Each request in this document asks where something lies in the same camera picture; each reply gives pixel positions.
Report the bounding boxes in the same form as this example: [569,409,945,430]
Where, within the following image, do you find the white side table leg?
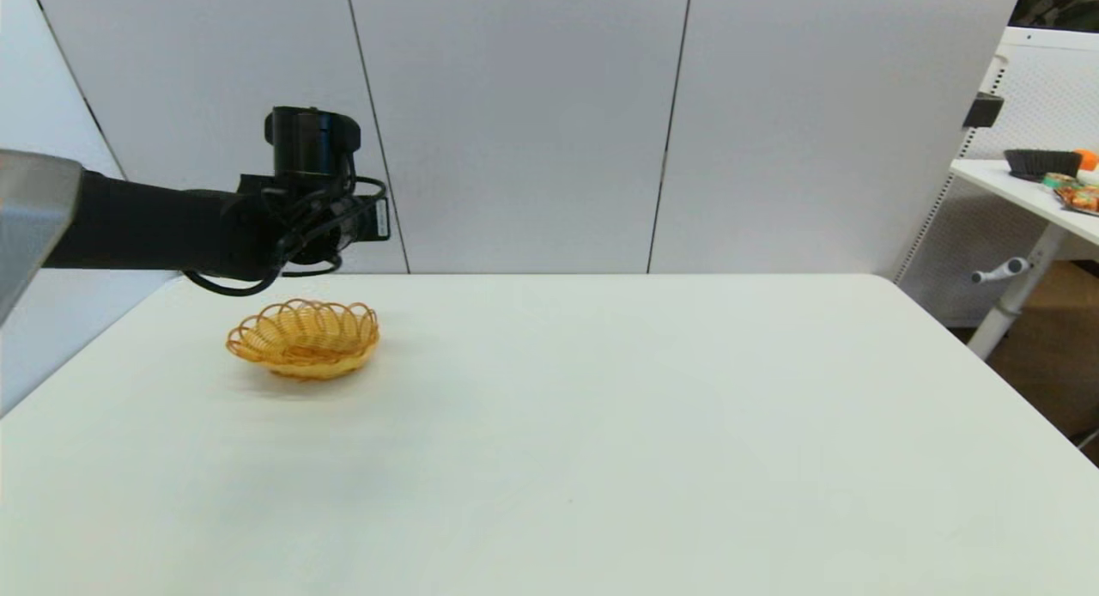
[968,225,1066,361]

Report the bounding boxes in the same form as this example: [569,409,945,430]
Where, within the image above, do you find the black box on panel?
[962,92,1004,130]

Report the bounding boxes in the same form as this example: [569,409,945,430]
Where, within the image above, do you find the orange snack packet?
[1054,184,1099,216]

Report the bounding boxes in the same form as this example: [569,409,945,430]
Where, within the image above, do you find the white table crank handle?
[971,258,1029,285]

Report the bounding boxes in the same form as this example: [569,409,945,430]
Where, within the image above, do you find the yellow woven wicker basket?
[226,299,381,380]

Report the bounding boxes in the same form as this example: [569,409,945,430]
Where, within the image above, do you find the white pegboard panel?
[893,27,1099,327]

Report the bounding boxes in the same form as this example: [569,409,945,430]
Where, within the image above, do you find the black fluted bowl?
[1003,149,1083,182]

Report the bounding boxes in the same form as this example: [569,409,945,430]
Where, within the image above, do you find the black looping arm cable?
[182,175,387,298]

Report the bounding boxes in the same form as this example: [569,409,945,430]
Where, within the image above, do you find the white side table top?
[951,158,1099,246]

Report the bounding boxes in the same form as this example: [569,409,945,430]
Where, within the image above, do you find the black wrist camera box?
[356,197,392,242]

